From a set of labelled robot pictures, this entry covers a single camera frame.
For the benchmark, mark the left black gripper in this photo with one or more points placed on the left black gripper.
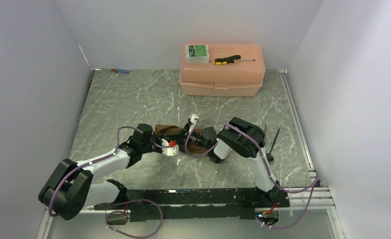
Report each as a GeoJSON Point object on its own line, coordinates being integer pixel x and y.
{"type": "Point", "coordinates": [159, 137]}

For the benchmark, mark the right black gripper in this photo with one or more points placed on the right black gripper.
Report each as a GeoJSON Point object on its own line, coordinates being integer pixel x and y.
{"type": "Point", "coordinates": [182, 136]}

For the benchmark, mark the brown cloth napkin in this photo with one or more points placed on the brown cloth napkin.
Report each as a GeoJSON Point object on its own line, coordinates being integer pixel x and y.
{"type": "Point", "coordinates": [167, 131]}

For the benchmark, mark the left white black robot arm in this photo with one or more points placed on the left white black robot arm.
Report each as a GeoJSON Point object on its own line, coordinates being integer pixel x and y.
{"type": "Point", "coordinates": [72, 185]}

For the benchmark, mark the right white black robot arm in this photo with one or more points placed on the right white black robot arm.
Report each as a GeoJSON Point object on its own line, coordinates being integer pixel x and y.
{"type": "Point", "coordinates": [239, 136]}

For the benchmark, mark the black spoon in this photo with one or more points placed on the black spoon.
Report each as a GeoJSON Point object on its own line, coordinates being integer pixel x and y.
{"type": "Point", "coordinates": [269, 155]}

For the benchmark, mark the pink plastic storage box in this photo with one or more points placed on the pink plastic storage box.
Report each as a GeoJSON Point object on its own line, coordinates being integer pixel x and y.
{"type": "Point", "coordinates": [235, 80]}

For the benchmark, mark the blue red screwdriver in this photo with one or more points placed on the blue red screwdriver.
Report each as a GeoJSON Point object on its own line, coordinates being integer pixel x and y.
{"type": "Point", "coordinates": [122, 71]}

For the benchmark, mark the yellow black screwdriver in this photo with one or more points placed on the yellow black screwdriver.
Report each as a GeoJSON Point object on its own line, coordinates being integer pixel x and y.
{"type": "Point", "coordinates": [230, 60]}

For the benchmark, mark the green white small box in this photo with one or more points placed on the green white small box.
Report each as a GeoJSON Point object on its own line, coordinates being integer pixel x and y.
{"type": "Point", "coordinates": [197, 54]}

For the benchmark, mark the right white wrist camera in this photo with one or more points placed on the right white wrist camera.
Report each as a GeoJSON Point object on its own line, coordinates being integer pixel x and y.
{"type": "Point", "coordinates": [193, 118]}

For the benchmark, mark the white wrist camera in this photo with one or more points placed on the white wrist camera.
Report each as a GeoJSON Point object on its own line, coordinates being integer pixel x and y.
{"type": "Point", "coordinates": [193, 118]}
{"type": "Point", "coordinates": [170, 147]}

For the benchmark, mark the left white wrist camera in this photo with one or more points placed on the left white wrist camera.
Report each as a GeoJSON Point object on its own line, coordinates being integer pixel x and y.
{"type": "Point", "coordinates": [170, 147]}

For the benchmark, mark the aluminium frame rail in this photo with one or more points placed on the aluminium frame rail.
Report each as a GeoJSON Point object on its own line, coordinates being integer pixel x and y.
{"type": "Point", "coordinates": [318, 198]}

